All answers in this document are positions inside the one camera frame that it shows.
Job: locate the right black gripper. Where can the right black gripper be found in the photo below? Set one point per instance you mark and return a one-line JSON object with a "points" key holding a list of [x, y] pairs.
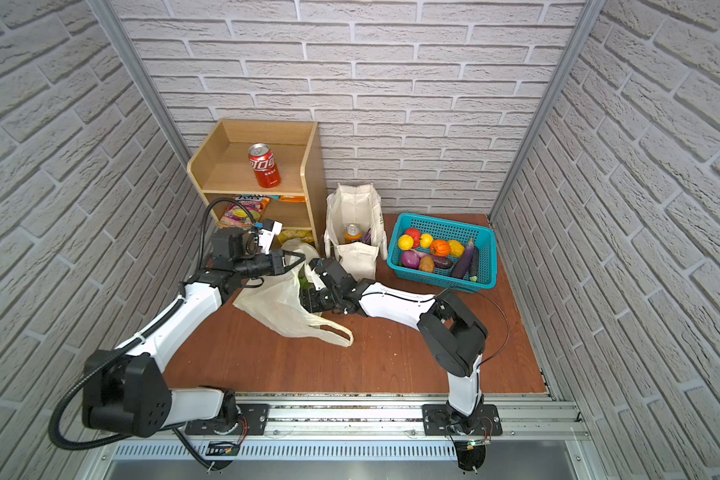
{"points": [[311, 298]]}

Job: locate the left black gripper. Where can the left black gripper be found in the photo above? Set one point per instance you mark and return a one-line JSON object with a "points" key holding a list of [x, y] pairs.
{"points": [[280, 260]]}

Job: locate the thin cream plastic bag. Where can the thin cream plastic bag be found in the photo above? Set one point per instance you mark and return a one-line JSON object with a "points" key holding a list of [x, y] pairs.
{"points": [[276, 305]]}

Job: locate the purple candy bag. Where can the purple candy bag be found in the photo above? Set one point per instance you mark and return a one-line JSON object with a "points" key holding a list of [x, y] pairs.
{"points": [[367, 238]]}

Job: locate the canvas tote bag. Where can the canvas tote bag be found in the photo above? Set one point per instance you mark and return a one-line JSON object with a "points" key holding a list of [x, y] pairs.
{"points": [[361, 205]]}

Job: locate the orange Fanta can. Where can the orange Fanta can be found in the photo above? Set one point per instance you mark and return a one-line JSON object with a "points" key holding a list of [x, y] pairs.
{"points": [[353, 233]]}

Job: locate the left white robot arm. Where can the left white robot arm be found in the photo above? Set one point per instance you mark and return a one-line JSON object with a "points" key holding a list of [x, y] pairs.
{"points": [[126, 392]]}

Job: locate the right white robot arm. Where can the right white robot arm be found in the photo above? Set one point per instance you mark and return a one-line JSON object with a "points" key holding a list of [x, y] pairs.
{"points": [[454, 335]]}

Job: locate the yellow chip bag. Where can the yellow chip bag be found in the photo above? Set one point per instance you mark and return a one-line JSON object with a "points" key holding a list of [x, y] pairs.
{"points": [[303, 235]]}

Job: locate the pink green candy bag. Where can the pink green candy bag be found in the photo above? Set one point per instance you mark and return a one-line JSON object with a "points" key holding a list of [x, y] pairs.
{"points": [[245, 211]]}

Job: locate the red cola can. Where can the red cola can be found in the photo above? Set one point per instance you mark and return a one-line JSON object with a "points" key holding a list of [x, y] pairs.
{"points": [[264, 166]]}

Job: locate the red toy tomato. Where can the red toy tomato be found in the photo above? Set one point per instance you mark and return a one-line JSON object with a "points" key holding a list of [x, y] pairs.
{"points": [[415, 234]]}

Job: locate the orange toy pumpkin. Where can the orange toy pumpkin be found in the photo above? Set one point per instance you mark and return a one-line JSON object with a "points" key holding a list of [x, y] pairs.
{"points": [[440, 248]]}

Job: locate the wooden shelf unit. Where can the wooden shelf unit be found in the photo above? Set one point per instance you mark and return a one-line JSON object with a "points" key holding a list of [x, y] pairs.
{"points": [[220, 167]]}

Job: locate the purple toy eggplant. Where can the purple toy eggplant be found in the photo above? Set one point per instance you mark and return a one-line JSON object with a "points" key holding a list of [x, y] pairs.
{"points": [[463, 268]]}

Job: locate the teal plastic basket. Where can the teal plastic basket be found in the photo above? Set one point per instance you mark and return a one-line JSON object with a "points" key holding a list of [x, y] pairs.
{"points": [[441, 229]]}

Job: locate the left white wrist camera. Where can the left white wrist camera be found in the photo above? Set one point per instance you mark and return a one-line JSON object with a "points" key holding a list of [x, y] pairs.
{"points": [[266, 232]]}

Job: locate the aluminium rail frame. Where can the aluminium rail frame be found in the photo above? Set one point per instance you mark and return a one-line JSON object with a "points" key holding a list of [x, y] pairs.
{"points": [[400, 427]]}

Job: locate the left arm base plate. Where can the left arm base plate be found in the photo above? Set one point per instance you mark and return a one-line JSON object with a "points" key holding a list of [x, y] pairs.
{"points": [[251, 417]]}

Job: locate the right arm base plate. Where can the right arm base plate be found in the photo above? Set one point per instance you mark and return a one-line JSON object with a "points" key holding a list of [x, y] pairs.
{"points": [[442, 420]]}

